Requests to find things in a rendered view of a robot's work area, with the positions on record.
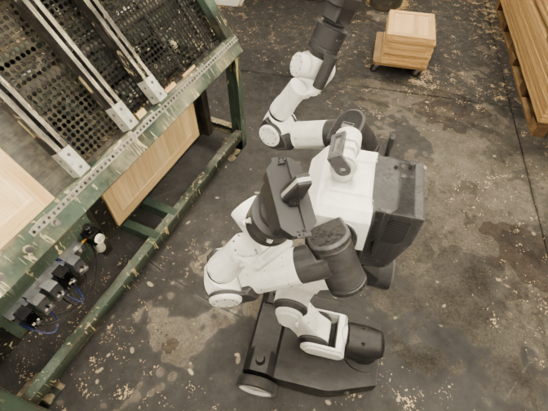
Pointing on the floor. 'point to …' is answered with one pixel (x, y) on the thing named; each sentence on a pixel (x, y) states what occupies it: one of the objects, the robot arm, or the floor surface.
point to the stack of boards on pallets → (528, 56)
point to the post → (8, 401)
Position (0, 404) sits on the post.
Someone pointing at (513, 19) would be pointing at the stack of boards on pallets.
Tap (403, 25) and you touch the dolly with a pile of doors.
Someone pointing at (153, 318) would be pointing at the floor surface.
